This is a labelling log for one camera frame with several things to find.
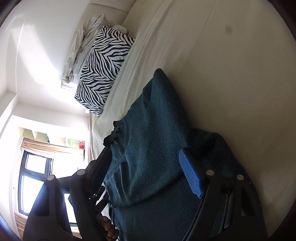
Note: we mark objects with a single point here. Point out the zebra print pillow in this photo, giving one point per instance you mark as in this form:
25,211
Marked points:
101,68

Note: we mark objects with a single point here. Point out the beige bed sheet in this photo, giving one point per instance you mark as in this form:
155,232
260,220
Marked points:
233,66

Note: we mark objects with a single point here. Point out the person's right hand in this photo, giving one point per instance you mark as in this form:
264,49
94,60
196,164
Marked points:
111,230

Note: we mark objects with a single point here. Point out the dark teal knit sweater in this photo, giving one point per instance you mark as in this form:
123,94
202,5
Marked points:
149,193

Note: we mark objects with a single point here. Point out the crumpled white duvet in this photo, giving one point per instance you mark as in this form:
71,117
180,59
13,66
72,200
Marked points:
81,46

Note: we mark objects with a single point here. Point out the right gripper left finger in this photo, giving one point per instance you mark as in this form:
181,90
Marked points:
48,219

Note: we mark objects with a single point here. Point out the red box on sill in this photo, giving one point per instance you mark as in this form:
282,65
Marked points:
82,145

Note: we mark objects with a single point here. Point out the black framed window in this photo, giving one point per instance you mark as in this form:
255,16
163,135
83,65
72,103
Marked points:
33,172

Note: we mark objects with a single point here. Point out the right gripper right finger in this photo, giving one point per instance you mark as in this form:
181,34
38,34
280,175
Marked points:
229,207

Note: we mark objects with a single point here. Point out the beige padded headboard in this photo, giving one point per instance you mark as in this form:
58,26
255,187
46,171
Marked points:
114,10

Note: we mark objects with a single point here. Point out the beige curtain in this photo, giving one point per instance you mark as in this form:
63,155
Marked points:
36,146

